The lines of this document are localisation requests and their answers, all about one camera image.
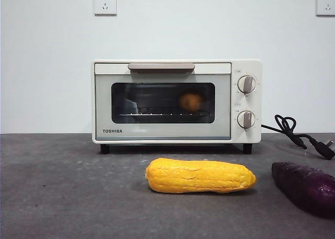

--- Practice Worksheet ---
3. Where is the white wall socket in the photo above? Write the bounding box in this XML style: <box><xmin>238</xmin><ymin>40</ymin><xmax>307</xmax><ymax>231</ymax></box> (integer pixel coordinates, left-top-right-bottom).
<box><xmin>316</xmin><ymin>0</ymin><xmax>335</xmax><ymax>17</ymax></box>
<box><xmin>94</xmin><ymin>0</ymin><xmax>118</xmax><ymax>16</ymax></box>

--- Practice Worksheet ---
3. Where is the black power cable with plug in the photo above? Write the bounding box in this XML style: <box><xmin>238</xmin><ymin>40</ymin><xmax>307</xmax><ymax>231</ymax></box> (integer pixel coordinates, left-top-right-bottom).
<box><xmin>261</xmin><ymin>114</ymin><xmax>335</xmax><ymax>161</ymax></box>

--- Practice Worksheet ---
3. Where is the metal wire oven rack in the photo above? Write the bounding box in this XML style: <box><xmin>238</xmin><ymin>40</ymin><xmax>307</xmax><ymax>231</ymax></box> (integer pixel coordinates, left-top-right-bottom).
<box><xmin>119</xmin><ymin>112</ymin><xmax>214</xmax><ymax>118</ymax></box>

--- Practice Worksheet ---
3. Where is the purple eggplant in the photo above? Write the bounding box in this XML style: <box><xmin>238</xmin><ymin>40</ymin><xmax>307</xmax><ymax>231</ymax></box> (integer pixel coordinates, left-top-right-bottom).
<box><xmin>271</xmin><ymin>160</ymin><xmax>335</xmax><ymax>219</ymax></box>

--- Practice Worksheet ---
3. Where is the brown potato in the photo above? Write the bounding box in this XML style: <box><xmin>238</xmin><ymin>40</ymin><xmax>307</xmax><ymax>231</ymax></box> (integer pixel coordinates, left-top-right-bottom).
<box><xmin>178</xmin><ymin>90</ymin><xmax>205</xmax><ymax>112</ymax></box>

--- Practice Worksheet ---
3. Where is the oven door with tan handle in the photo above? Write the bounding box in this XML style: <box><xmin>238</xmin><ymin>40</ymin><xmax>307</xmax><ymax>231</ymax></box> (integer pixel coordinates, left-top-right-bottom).
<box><xmin>94</xmin><ymin>62</ymin><xmax>232</xmax><ymax>141</ymax></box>

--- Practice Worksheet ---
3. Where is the white Toshiba toaster oven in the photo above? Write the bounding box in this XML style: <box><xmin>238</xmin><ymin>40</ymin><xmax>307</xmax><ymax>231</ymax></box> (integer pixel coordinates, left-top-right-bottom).
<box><xmin>92</xmin><ymin>59</ymin><xmax>262</xmax><ymax>154</ymax></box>

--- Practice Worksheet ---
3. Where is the yellow corn cob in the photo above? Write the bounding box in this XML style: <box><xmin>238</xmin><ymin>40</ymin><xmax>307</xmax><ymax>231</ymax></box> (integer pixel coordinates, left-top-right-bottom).
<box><xmin>145</xmin><ymin>157</ymin><xmax>258</xmax><ymax>194</ymax></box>

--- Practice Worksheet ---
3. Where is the white oven knob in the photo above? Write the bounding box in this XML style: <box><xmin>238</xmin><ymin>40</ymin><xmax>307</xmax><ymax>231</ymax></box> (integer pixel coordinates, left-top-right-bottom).
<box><xmin>237</xmin><ymin>110</ymin><xmax>256</xmax><ymax>129</ymax></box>
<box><xmin>237</xmin><ymin>75</ymin><xmax>256</xmax><ymax>95</ymax></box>

